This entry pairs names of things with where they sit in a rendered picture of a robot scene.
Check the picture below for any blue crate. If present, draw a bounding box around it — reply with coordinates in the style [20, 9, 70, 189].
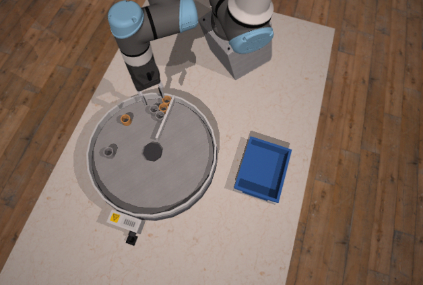
[233, 136, 292, 205]

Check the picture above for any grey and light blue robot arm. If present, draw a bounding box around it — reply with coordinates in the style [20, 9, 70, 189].
[108, 0, 273, 57]

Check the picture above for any grey metal ring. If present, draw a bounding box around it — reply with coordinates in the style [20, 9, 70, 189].
[150, 105, 160, 117]
[104, 147, 115, 159]
[156, 111, 165, 123]

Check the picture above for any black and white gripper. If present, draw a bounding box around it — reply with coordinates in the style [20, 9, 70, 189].
[121, 45, 165, 106]

